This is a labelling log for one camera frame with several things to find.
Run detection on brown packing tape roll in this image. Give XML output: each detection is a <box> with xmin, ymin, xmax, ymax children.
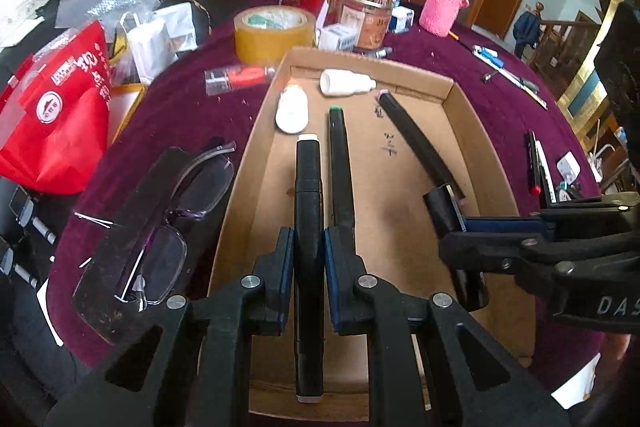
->
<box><xmin>234</xmin><ymin>5</ymin><xmax>317</xmax><ymax>68</ymax></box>

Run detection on black marker pink cap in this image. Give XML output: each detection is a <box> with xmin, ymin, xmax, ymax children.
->
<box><xmin>378</xmin><ymin>89</ymin><xmax>490</xmax><ymax>313</ymax></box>

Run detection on red white print bag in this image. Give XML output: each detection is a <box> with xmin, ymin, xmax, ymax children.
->
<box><xmin>0</xmin><ymin>19</ymin><xmax>112</xmax><ymax>195</ymax></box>

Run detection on white oval case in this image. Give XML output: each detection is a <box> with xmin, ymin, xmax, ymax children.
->
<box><xmin>275</xmin><ymin>86</ymin><xmax>308</xmax><ymax>135</ymax></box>

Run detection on small white paper bag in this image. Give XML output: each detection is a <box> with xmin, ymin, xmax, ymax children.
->
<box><xmin>117</xmin><ymin>2</ymin><xmax>198</xmax><ymax>85</ymax></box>

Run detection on black marker green cap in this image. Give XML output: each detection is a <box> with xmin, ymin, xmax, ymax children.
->
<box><xmin>327</xmin><ymin>105</ymin><xmax>358</xmax><ymax>238</ymax></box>

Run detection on pink knitted sleeve bottle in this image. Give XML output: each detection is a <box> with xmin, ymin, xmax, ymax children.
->
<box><xmin>419</xmin><ymin>0</ymin><xmax>471</xmax><ymax>38</ymax></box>

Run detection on black marker red cap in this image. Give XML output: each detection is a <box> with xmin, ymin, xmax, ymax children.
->
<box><xmin>525</xmin><ymin>130</ymin><xmax>542</xmax><ymax>195</ymax></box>

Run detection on yellow cardboard box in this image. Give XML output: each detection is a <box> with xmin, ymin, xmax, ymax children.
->
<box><xmin>107</xmin><ymin>83</ymin><xmax>148</xmax><ymax>142</ymax></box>

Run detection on cardboard box tray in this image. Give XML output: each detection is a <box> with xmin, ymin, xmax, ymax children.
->
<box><xmin>207</xmin><ymin>47</ymin><xmax>538</xmax><ymax>418</ymax></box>

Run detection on black marker white cap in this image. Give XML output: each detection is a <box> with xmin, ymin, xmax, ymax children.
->
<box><xmin>292</xmin><ymin>134</ymin><xmax>325</xmax><ymax>404</ymax></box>

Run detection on purple frame eyeglasses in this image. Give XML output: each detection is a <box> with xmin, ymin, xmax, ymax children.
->
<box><xmin>112</xmin><ymin>141</ymin><xmax>237</xmax><ymax>313</ymax></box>

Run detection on orange label clear jar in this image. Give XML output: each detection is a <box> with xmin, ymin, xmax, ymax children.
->
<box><xmin>337</xmin><ymin>0</ymin><xmax>396</xmax><ymax>52</ymax></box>

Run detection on dark blue jacket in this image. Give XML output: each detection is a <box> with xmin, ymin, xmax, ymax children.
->
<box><xmin>514</xmin><ymin>2</ymin><xmax>546</xmax><ymax>60</ymax></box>

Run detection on thin metal pin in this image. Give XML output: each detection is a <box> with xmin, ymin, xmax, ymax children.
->
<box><xmin>74</xmin><ymin>212</ymin><xmax>126</xmax><ymax>229</ymax></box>

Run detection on carved wooden chair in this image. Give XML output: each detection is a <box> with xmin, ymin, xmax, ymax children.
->
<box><xmin>582</xmin><ymin>107</ymin><xmax>640</xmax><ymax>198</ymax></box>

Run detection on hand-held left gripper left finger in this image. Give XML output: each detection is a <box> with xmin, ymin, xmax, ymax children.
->
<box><xmin>44</xmin><ymin>227</ymin><xmax>296</xmax><ymax>427</ymax></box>

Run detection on small blue white box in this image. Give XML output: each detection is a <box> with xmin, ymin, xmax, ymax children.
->
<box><xmin>390</xmin><ymin>7</ymin><xmax>416</xmax><ymax>32</ymax></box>

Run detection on grey black handheld tool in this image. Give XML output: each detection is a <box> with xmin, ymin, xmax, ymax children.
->
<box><xmin>9</xmin><ymin>187</ymin><xmax>57</xmax><ymax>248</ymax></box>
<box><xmin>0</xmin><ymin>247</ymin><xmax>40</xmax><ymax>290</ymax></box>

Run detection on white paper sheet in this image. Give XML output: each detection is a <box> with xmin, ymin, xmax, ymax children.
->
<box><xmin>550</xmin><ymin>352</ymin><xmax>601</xmax><ymax>410</ymax></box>
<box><xmin>37</xmin><ymin>279</ymin><xmax>66</xmax><ymax>348</ymax></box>

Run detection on clear plastic glasses case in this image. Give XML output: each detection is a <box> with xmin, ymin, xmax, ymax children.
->
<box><xmin>71</xmin><ymin>147</ymin><xmax>236</xmax><ymax>348</ymax></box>

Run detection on wooden stair railing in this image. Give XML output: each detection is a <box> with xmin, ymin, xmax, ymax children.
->
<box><xmin>520</xmin><ymin>9</ymin><xmax>601</xmax><ymax>88</ymax></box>

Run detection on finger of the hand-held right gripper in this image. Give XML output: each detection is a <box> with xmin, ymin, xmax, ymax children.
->
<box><xmin>462</xmin><ymin>193</ymin><xmax>640</xmax><ymax>240</ymax></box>
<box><xmin>439</xmin><ymin>229</ymin><xmax>640</xmax><ymax>298</ymax></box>

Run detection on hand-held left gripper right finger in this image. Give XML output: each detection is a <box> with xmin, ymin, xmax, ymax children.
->
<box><xmin>324</xmin><ymin>227</ymin><xmax>571</xmax><ymax>427</ymax></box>

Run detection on white plastic bottle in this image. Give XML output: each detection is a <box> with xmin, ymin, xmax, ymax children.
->
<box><xmin>320</xmin><ymin>68</ymin><xmax>377</xmax><ymax>98</ymax></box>

